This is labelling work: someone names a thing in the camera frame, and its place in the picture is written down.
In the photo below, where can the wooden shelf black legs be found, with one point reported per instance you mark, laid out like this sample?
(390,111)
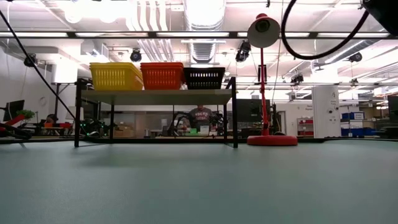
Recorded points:
(155,97)

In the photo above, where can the red desk lamp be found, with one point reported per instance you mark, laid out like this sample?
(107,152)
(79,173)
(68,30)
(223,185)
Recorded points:
(263,31)

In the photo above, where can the green potted plant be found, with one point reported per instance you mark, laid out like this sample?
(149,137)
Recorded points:
(26,114)

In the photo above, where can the person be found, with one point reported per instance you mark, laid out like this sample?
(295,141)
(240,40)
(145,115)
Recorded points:
(51,119)
(201,116)

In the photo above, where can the blue storage bins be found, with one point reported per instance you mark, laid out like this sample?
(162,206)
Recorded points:
(357,124)

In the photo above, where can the brown cardboard box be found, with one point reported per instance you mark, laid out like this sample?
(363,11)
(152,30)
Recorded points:
(120,131)

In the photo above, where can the thin black overhead rail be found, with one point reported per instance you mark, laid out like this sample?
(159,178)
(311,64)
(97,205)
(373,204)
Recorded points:
(280,84)

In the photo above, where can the red storage shelf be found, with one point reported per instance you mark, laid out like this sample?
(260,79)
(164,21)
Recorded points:
(305,127)

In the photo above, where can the black overhead frame bar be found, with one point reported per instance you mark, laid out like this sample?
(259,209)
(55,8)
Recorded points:
(149,34)

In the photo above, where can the white pillar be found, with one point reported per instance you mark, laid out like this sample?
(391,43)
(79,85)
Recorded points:
(325,105)

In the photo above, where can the background black robot arm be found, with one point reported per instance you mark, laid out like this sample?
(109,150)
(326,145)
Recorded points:
(178,123)
(218,121)

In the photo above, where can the black cabinet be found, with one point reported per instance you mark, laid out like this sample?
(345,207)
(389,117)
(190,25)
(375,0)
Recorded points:
(248,115)

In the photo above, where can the black computer monitor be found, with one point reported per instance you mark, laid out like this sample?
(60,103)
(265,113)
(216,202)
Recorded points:
(14,110)

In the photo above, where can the black ceiling spotlight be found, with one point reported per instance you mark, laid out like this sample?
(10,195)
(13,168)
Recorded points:
(136,56)
(297,78)
(243,51)
(355,57)
(30,60)

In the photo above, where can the black metal table frame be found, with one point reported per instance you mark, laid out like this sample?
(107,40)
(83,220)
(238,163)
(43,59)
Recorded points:
(46,140)

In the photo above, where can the black plastic basket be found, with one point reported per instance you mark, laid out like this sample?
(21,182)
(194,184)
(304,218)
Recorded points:
(203,81)

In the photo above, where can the black device green lights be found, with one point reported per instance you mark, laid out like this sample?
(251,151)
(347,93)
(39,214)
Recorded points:
(93,129)

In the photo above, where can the green table mat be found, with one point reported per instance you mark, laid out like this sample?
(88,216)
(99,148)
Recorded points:
(199,186)

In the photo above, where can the silver ceiling air duct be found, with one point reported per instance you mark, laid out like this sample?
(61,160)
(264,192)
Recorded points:
(203,18)

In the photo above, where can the red angled bar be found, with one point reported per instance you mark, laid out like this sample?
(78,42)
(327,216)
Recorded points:
(14,120)

